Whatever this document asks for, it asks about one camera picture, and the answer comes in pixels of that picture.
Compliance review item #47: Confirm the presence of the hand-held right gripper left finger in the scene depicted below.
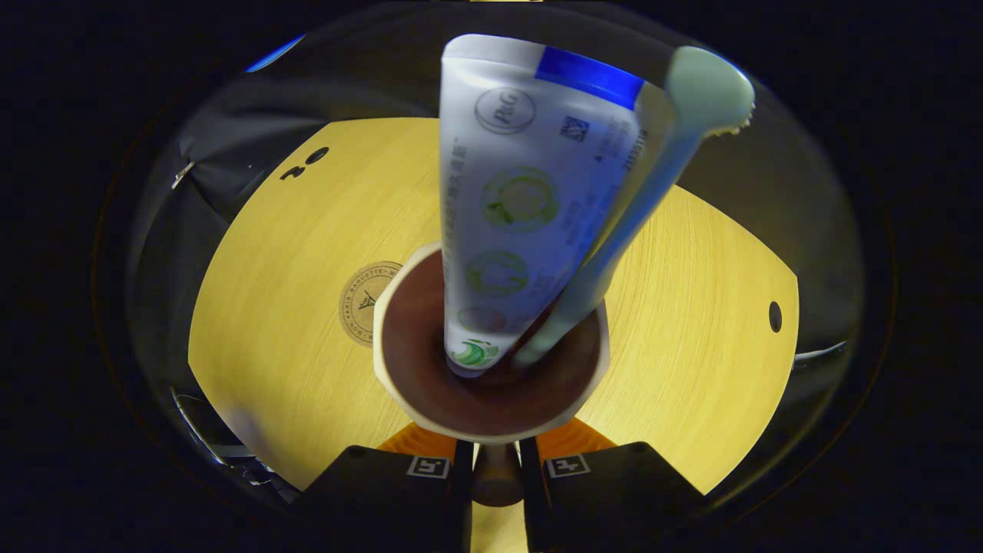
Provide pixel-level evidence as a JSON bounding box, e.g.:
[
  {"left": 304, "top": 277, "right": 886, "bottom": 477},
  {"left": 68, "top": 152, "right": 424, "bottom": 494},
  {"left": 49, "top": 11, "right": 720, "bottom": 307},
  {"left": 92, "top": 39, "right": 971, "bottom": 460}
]
[{"left": 296, "top": 421, "right": 475, "bottom": 553}]

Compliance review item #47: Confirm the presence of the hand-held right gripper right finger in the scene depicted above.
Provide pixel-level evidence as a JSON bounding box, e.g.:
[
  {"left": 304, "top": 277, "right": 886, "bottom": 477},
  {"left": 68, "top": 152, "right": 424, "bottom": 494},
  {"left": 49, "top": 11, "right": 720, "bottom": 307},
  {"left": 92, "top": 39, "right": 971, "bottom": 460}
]
[{"left": 518, "top": 417, "right": 704, "bottom": 553}]

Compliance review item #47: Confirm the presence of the beige cup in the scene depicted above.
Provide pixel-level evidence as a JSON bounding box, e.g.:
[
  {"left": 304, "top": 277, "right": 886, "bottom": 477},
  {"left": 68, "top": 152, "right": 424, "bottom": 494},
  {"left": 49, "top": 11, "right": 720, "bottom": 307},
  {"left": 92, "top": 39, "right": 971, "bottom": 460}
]
[{"left": 372, "top": 240, "right": 612, "bottom": 508}]

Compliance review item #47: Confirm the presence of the round brown coaster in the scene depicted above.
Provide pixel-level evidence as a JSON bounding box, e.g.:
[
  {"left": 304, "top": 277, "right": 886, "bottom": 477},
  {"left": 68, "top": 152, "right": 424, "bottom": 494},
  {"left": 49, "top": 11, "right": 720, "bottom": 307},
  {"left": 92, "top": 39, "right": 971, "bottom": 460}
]
[{"left": 339, "top": 261, "right": 404, "bottom": 348}]

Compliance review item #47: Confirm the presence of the pale green toothbrush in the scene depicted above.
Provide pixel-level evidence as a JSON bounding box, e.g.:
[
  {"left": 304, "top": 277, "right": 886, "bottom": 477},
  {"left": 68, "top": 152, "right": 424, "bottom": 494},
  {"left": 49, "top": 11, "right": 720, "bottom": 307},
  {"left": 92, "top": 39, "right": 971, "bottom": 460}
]
[{"left": 513, "top": 46, "right": 756, "bottom": 368}]

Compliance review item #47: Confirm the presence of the white toothpaste tube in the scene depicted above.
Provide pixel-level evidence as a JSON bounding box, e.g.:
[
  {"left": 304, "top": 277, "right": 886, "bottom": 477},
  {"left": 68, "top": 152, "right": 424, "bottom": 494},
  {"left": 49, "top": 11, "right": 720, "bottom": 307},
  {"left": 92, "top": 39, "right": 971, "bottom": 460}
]
[{"left": 439, "top": 33, "right": 677, "bottom": 379}]

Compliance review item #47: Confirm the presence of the wooden desktop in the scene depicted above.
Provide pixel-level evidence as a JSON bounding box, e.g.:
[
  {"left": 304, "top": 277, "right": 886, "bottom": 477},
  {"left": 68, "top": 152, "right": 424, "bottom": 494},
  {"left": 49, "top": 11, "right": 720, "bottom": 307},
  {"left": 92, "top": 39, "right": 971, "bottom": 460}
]
[{"left": 188, "top": 117, "right": 799, "bottom": 553}]

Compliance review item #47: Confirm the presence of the black backdrop cloth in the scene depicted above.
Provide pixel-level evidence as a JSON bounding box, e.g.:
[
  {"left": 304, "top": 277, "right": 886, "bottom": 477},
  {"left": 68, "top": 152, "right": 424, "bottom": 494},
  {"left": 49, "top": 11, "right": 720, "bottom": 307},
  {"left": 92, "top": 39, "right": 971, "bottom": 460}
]
[{"left": 127, "top": 0, "right": 867, "bottom": 508}]

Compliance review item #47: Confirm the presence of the white strap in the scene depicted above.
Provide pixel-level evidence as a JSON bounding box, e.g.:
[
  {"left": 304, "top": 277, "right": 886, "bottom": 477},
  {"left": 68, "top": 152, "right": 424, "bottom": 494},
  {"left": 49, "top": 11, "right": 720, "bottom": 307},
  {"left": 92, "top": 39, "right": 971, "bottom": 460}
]
[{"left": 793, "top": 341, "right": 847, "bottom": 365}]

